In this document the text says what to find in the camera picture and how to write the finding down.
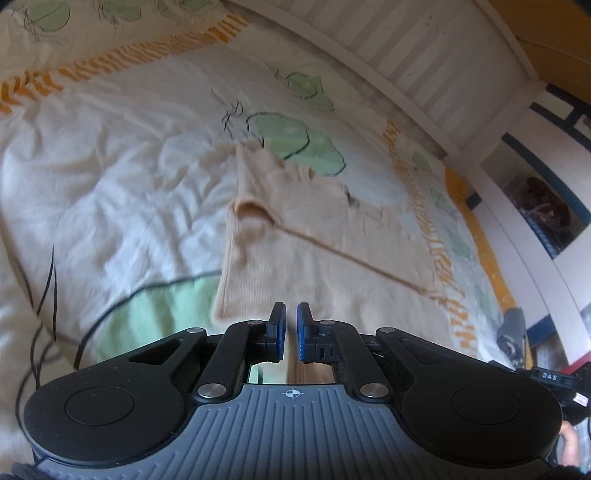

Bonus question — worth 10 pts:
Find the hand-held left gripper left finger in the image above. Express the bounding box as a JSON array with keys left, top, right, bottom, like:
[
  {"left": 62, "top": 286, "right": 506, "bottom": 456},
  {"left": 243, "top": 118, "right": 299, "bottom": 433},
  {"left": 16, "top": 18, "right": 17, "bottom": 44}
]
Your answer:
[{"left": 78, "top": 302, "right": 288, "bottom": 402}]

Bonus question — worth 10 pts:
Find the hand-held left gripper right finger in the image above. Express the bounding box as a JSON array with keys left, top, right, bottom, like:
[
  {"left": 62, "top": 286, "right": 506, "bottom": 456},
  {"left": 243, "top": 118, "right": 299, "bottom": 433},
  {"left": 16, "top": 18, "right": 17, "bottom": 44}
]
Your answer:
[{"left": 295, "top": 302, "right": 504, "bottom": 401}]

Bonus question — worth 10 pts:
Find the beige printed sweater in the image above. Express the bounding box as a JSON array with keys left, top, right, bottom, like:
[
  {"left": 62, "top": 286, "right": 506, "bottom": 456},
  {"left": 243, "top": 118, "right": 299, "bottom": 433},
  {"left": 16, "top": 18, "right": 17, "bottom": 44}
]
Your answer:
[{"left": 212, "top": 143, "right": 437, "bottom": 384}]

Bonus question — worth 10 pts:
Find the person's right hand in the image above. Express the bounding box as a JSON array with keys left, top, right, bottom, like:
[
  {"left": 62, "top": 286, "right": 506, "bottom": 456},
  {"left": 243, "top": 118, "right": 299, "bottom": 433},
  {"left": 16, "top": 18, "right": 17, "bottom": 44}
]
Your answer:
[{"left": 558, "top": 421, "right": 581, "bottom": 465}]

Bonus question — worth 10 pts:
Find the orange bed sheet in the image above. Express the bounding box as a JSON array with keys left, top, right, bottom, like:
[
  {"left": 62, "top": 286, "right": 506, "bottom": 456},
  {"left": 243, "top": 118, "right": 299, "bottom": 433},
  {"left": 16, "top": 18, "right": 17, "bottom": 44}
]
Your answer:
[{"left": 444, "top": 167, "right": 509, "bottom": 303}]

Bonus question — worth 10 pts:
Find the dark brown cloth pile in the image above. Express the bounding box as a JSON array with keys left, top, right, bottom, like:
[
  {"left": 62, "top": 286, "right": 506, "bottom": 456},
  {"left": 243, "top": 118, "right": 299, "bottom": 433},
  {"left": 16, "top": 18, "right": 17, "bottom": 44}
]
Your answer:
[{"left": 517, "top": 175, "right": 578, "bottom": 259}]

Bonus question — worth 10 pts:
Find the leaf print duvet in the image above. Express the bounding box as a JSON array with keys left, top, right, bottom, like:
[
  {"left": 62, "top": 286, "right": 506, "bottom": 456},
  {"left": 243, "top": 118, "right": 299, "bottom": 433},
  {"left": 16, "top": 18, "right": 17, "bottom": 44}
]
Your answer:
[{"left": 0, "top": 0, "right": 509, "bottom": 462}]

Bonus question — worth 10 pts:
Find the white wooden bed frame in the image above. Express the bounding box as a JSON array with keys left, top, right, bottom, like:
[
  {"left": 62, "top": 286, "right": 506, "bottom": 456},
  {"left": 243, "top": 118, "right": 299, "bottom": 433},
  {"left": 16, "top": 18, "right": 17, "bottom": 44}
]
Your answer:
[{"left": 222, "top": 0, "right": 591, "bottom": 370}]

